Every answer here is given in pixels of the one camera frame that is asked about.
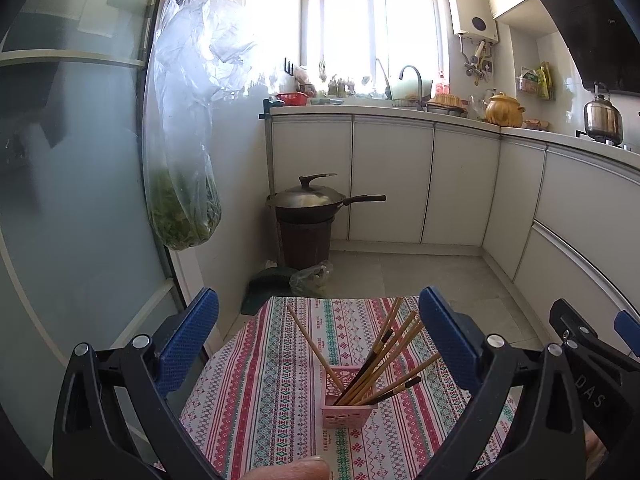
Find striped patterned tablecloth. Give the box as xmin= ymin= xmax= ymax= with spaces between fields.
xmin=152 ymin=296 xmax=518 ymax=480

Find pink plastic utensil basket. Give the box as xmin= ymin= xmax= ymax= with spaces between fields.
xmin=320 ymin=366 xmax=377 ymax=430

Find curved kitchen faucet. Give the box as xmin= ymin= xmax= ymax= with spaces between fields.
xmin=398 ymin=65 xmax=425 ymax=110

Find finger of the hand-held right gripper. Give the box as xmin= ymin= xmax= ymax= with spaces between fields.
xmin=615 ymin=310 xmax=640 ymax=349
xmin=549 ymin=299 xmax=640 ymax=461

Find metal wok lid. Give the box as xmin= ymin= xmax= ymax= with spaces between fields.
xmin=272 ymin=173 xmax=346 ymax=209

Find white framed window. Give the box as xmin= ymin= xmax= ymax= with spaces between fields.
xmin=302 ymin=0 xmax=444 ymax=96

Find person's right hand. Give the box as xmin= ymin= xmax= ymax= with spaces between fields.
xmin=584 ymin=430 xmax=609 ymax=480

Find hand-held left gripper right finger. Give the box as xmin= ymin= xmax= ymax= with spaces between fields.
xmin=415 ymin=286 xmax=587 ymax=480

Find wall rack with packets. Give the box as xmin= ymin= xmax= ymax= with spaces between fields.
xmin=517 ymin=62 xmax=555 ymax=101

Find dark green dustpan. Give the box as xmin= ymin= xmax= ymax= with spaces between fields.
xmin=241 ymin=266 xmax=301 ymax=315

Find golden clay pot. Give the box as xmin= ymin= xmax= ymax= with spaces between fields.
xmin=485 ymin=91 xmax=527 ymax=127

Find white kitchen counter cabinets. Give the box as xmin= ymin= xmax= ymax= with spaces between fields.
xmin=265 ymin=105 xmax=640 ymax=321

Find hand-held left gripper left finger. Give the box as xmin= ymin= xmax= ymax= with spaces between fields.
xmin=52 ymin=287 xmax=221 ymax=480

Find water heater pipes and valves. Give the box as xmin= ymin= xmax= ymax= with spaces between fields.
xmin=460 ymin=35 xmax=494 ymax=86

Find large hanging bag of greens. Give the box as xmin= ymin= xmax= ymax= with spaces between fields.
xmin=144 ymin=0 xmax=261 ymax=252

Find black range hood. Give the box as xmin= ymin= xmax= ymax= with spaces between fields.
xmin=530 ymin=0 xmax=640 ymax=93

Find frosted glass door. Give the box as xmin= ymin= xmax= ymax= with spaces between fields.
xmin=0 ymin=0 xmax=201 ymax=480

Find small plastic bag of greens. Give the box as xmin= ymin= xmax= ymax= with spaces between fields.
xmin=290 ymin=260 xmax=334 ymax=299

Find bunch of chopsticks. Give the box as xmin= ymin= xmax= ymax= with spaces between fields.
xmin=286 ymin=296 xmax=441 ymax=407

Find white water heater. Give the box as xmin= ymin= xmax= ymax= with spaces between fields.
xmin=445 ymin=0 xmax=500 ymax=43

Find steel kettle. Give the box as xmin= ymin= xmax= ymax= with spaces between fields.
xmin=584 ymin=82 xmax=625 ymax=144

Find dark wok with handle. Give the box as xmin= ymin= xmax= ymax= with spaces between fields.
xmin=266 ymin=191 xmax=387 ymax=225

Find cluster of small jars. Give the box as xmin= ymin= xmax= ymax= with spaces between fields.
xmin=295 ymin=62 xmax=371 ymax=100

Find brown ribbed bin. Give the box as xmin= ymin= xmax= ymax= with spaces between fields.
xmin=276 ymin=217 xmax=335 ymax=271

